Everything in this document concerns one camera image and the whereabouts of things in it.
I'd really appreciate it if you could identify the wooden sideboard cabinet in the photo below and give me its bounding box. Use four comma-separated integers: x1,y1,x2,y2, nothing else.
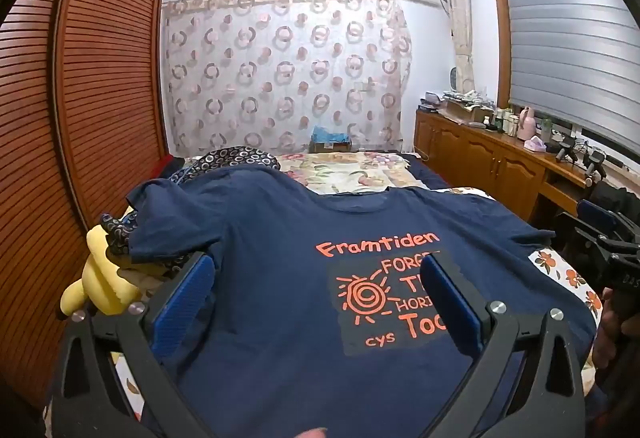
414,110,601,239

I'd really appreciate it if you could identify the cardboard box with blue bag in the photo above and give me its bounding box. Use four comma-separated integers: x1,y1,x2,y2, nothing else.
309,127,353,155

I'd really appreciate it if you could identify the orange fruit print sheet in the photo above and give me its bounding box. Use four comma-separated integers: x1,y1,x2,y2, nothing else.
42,185,606,438

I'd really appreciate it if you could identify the pile of papers and boxes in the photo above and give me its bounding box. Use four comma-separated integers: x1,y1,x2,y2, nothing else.
440,90,496,125

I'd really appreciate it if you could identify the dark circle-patterned cloth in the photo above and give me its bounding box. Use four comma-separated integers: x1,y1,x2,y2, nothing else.
99,145,281,261

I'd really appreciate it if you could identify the person's right hand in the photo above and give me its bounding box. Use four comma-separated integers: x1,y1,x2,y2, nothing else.
591,287,623,371

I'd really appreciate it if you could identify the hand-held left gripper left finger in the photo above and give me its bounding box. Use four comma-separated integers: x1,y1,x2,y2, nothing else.
52,252,223,438

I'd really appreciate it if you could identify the beige patterned window curtain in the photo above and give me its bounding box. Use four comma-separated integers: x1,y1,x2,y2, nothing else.
440,0,476,93

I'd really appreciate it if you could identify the navy blanket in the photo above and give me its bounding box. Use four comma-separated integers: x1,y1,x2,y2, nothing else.
395,153,541,229

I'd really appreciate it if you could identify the yellow plush toy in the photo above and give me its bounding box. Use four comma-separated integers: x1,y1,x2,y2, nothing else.
59,225,168,319

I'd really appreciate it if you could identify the pink bottle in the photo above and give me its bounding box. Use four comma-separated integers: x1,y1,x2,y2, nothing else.
517,106,537,142

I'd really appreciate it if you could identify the sheer circle-patterned curtain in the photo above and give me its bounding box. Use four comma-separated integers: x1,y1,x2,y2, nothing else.
161,0,415,157

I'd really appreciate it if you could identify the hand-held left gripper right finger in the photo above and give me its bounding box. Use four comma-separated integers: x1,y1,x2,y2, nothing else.
421,253,588,438

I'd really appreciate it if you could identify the grey striped window blind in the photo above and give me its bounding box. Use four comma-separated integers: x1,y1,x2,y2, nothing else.
499,0,640,171

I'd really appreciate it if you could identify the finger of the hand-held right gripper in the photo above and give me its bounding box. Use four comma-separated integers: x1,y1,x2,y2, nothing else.
577,199,640,241
550,212,617,265

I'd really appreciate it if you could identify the navy printed t-shirt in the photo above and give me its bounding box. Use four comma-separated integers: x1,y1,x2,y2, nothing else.
127,166,598,438

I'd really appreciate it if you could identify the wooden slatted wardrobe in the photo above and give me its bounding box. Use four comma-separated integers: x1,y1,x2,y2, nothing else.
0,0,173,419

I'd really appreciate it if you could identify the floral blanket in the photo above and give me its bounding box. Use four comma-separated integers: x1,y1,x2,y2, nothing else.
170,152,436,196

